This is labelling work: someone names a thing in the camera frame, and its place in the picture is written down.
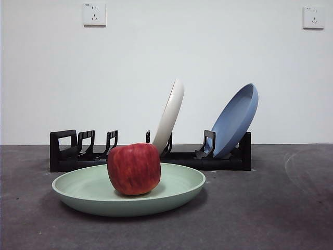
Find green plate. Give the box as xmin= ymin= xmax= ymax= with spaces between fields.
xmin=51 ymin=162 xmax=207 ymax=217

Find white wall outlet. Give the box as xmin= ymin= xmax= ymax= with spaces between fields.
xmin=83 ymin=3 xmax=107 ymax=27
xmin=302 ymin=6 xmax=325 ymax=30

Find blue plate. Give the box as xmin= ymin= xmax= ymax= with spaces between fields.
xmin=210 ymin=83 xmax=259 ymax=159

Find beige plate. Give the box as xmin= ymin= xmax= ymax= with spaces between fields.
xmin=151 ymin=79 xmax=185 ymax=157

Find red apple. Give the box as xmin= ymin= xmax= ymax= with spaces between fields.
xmin=107 ymin=142 xmax=162 ymax=196

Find black plate rack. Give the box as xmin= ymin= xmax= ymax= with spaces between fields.
xmin=49 ymin=129 xmax=252 ymax=172

